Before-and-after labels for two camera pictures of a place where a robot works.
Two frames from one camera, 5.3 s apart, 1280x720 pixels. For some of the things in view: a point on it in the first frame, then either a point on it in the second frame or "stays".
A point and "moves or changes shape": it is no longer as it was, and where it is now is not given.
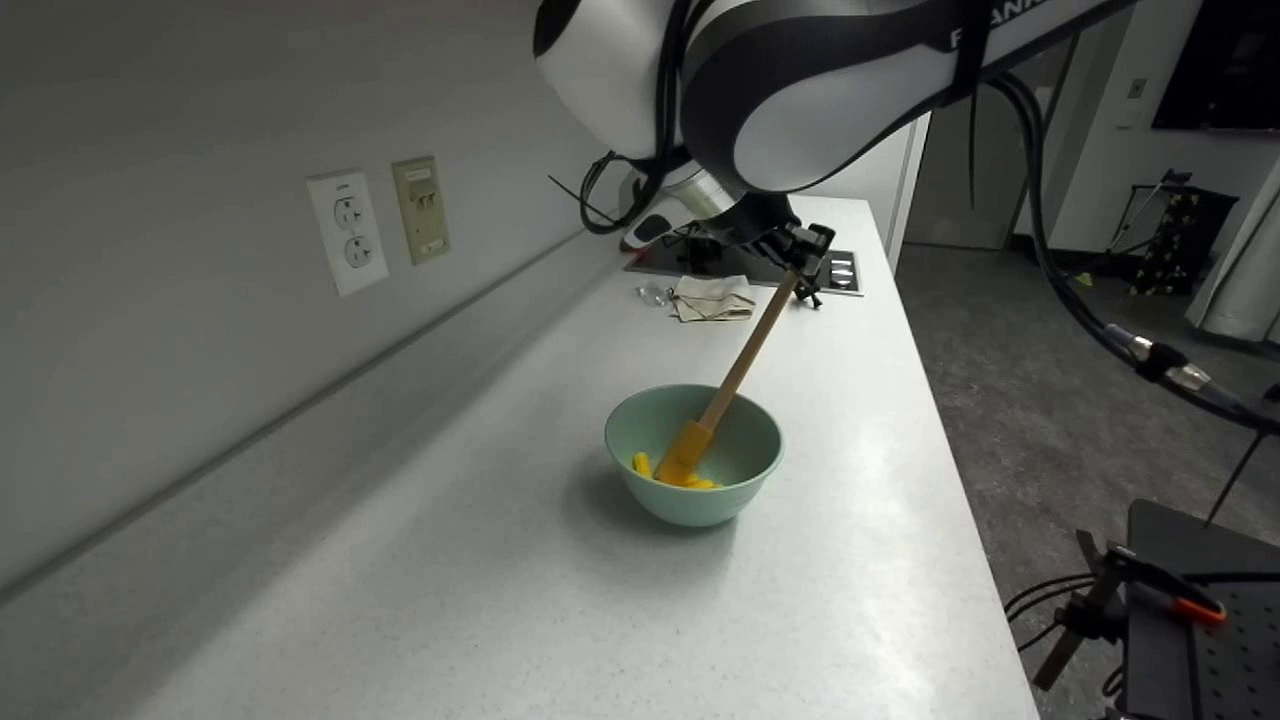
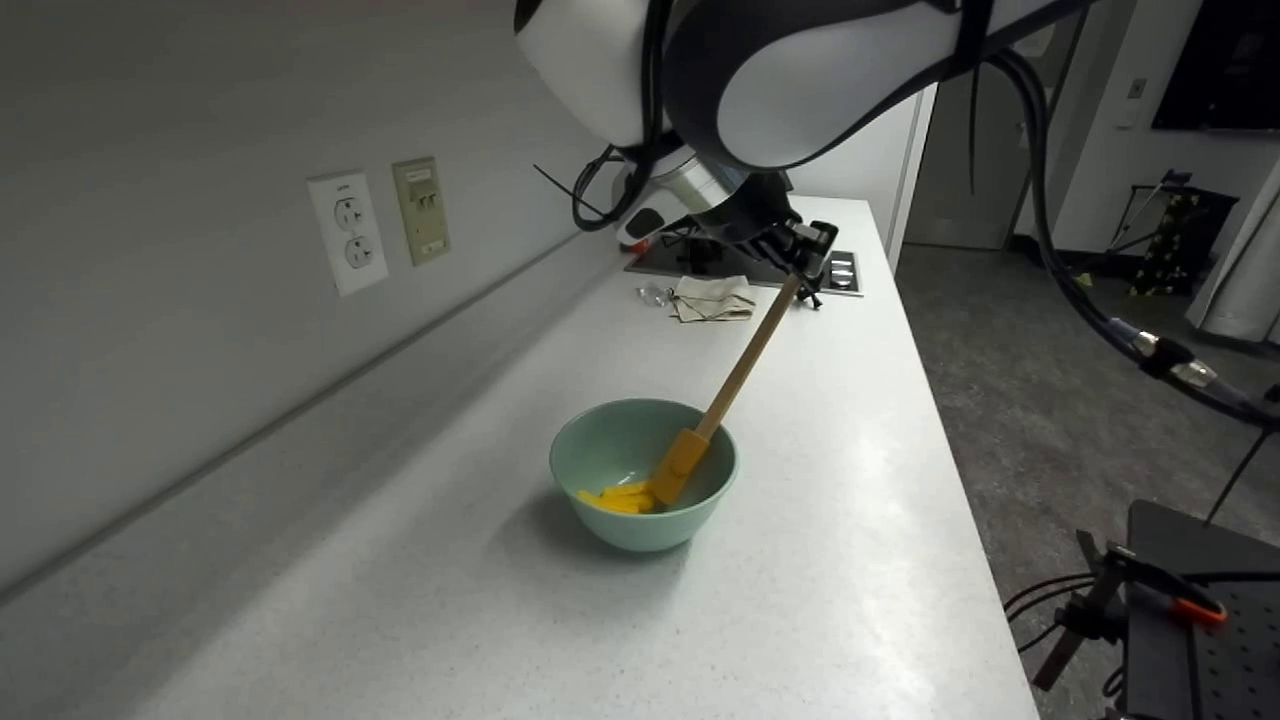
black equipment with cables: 1192,609 stays
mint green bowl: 740,452 moves or changes shape
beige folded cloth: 705,297 stays
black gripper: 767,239 stays
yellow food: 643,464 → 624,498
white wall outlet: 351,229 stays
